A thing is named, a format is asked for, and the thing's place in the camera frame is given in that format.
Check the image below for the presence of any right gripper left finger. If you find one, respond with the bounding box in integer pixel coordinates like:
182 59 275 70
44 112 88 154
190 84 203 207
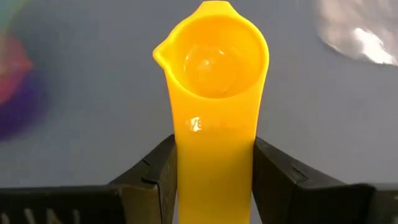
0 133 179 224

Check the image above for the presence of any green measuring cup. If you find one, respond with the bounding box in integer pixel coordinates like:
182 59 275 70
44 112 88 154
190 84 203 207
0 0 30 35

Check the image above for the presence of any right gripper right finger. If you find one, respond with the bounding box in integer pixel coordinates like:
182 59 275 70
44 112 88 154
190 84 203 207
251 136 398 224

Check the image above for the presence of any purple measuring cup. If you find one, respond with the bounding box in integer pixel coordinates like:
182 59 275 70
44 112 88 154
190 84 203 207
0 74 49 142

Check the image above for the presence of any yellow measuring cup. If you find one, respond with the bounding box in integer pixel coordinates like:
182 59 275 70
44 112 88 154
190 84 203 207
152 0 271 224

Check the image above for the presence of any pink-red measuring cup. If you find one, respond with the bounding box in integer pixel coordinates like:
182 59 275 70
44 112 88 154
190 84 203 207
0 34 34 105

